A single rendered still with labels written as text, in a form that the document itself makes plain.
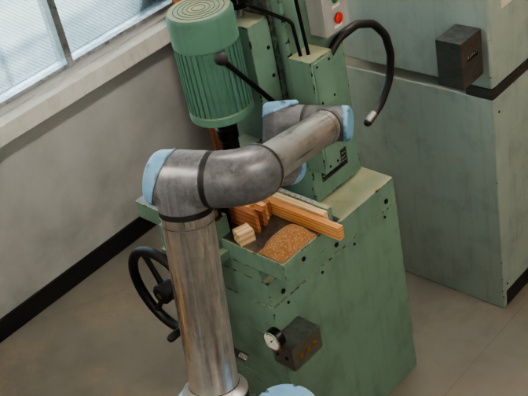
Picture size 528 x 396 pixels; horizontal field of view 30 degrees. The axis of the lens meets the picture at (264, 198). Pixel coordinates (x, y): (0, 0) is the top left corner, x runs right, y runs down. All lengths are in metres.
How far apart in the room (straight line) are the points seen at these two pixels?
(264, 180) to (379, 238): 1.13
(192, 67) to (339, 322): 0.95
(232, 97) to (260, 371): 0.88
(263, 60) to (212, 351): 0.87
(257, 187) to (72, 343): 2.12
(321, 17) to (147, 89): 1.68
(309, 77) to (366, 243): 0.61
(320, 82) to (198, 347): 0.87
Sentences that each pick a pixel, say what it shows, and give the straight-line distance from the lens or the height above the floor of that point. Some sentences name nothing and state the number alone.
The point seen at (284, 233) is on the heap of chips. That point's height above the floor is 0.94.
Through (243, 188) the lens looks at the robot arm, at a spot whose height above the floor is 1.43.
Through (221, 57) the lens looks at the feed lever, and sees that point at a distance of 2.42.
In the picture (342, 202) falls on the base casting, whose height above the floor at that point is 0.80.
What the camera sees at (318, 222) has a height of 0.94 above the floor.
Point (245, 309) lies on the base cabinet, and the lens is 2.85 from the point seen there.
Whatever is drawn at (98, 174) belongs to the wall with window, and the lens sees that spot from 4.14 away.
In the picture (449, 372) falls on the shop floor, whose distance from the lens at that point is 3.48.
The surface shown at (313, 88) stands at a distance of 2.65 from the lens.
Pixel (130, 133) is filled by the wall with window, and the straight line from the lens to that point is 4.20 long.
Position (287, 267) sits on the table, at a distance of 2.58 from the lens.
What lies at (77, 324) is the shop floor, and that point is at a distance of 4.04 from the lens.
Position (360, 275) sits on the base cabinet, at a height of 0.56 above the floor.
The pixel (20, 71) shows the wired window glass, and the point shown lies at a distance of 3.89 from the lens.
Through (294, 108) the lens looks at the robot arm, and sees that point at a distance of 2.48.
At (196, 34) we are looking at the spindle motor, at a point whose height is 1.47.
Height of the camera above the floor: 2.49
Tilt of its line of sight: 34 degrees down
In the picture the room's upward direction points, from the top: 12 degrees counter-clockwise
